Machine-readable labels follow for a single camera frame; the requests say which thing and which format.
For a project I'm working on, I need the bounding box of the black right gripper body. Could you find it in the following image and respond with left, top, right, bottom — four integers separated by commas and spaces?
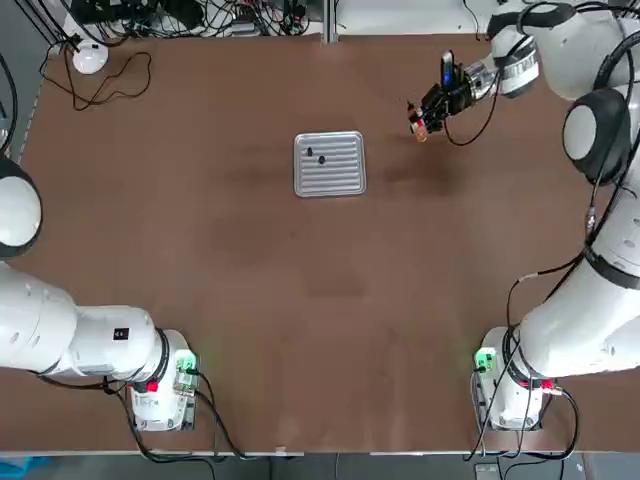
439, 72, 476, 119

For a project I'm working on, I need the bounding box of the small oil bottle red label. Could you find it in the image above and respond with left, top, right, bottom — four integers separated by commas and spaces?
407, 101, 430, 145

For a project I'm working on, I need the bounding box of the silver ribbed metal tray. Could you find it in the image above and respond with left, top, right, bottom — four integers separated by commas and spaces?
292, 130, 369, 199

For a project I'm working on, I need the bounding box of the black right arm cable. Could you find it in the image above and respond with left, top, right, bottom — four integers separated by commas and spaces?
441, 29, 640, 381

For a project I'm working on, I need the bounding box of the thin black adapter cable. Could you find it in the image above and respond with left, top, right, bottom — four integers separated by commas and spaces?
462, 0, 497, 42

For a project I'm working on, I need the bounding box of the aluminium frame post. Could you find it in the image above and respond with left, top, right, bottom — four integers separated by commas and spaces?
322, 0, 339, 45

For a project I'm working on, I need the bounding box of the thin brown lamp cable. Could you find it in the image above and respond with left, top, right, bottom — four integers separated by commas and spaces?
41, 49, 153, 112

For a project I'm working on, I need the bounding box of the black right base cable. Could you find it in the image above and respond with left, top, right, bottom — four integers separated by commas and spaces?
464, 387, 582, 462

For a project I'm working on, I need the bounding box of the black base cable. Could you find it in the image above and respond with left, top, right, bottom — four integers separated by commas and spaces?
464, 387, 582, 462
127, 367, 261, 462

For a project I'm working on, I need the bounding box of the black left base cable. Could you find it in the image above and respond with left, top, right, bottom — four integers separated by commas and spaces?
127, 367, 261, 462

